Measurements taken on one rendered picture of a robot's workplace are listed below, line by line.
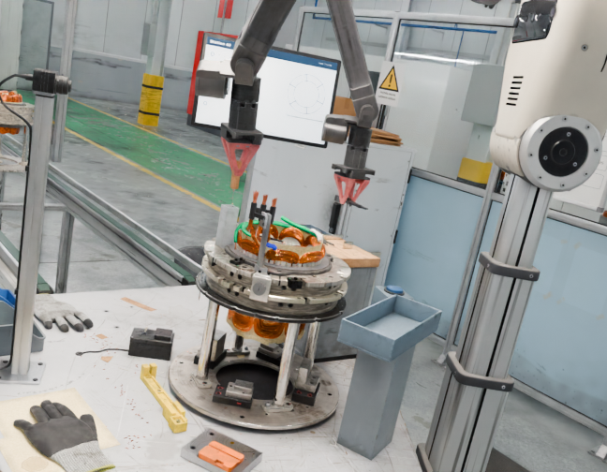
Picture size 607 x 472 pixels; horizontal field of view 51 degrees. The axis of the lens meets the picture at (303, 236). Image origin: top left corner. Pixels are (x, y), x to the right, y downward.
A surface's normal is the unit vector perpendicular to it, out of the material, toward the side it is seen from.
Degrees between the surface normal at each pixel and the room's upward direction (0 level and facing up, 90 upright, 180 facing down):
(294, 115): 83
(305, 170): 90
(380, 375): 90
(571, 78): 109
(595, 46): 90
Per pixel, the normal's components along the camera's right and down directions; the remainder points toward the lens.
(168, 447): 0.19, -0.95
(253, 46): -0.13, 0.72
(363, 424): -0.52, 0.11
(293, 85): 0.22, 0.15
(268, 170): -0.77, 0.00
